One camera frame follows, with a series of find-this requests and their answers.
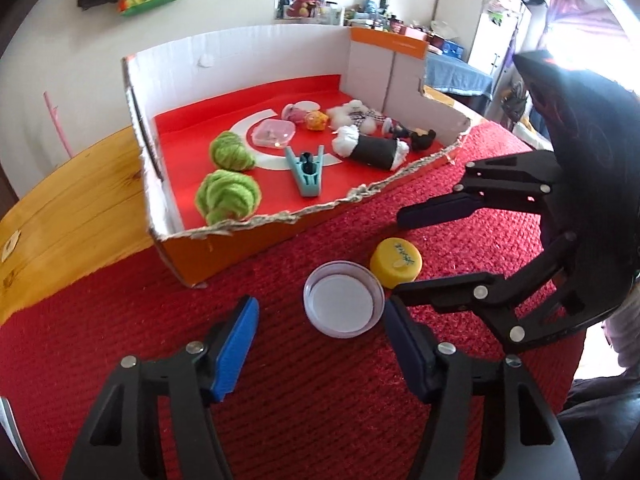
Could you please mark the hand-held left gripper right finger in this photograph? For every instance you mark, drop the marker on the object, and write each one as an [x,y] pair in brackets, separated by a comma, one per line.
[410,350]

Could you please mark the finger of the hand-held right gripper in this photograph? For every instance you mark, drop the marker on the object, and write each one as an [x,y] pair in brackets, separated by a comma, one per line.
[435,210]
[450,294]

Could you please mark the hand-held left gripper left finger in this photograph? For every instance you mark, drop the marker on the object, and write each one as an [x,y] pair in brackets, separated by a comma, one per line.
[235,350]

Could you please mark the yellow bottle cap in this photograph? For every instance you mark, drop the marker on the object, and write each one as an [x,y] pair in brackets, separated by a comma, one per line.
[395,260]

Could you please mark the white round lid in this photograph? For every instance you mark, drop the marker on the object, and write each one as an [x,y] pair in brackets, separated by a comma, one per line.
[342,305]

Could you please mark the black and white toy roll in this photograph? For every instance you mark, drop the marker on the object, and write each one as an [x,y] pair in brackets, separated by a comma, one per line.
[375,150]

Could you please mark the light blue clip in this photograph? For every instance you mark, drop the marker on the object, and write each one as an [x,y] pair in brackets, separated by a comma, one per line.
[307,180]

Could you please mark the orange and white cardboard box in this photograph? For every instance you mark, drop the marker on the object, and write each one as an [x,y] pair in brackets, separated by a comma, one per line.
[300,60]

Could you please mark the person's right forearm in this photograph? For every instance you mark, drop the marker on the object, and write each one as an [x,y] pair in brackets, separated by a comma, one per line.
[625,335]

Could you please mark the small doll figure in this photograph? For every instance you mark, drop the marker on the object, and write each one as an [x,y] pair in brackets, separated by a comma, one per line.
[410,135]

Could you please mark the white plush dog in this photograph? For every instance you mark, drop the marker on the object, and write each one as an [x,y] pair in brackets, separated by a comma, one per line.
[352,115]

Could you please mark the cloth covered side table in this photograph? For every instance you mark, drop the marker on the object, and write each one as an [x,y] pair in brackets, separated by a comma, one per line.
[457,80]

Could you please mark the yellow patterned ball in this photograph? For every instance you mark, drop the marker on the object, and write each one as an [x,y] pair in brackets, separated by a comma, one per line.
[316,121]

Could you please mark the green yarn toy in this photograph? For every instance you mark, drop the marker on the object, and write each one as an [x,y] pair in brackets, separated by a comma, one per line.
[231,151]
[227,197]

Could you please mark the pink round toy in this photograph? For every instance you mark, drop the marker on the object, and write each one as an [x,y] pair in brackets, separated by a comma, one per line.
[297,112]

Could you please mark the small clear plastic container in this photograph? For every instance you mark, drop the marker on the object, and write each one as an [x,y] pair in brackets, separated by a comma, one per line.
[272,133]

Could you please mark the purple curtain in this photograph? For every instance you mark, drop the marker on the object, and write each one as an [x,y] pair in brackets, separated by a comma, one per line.
[575,0]

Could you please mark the row of small shelf items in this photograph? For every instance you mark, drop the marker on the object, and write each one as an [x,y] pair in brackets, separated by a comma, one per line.
[400,25]

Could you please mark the white wardrobe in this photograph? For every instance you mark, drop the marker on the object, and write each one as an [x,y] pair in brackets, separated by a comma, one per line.
[480,20]

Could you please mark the person's dark clothing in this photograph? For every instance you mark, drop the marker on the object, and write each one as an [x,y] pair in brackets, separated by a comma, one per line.
[600,430]

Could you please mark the pink stick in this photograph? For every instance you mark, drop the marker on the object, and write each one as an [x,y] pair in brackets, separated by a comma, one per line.
[57,125]

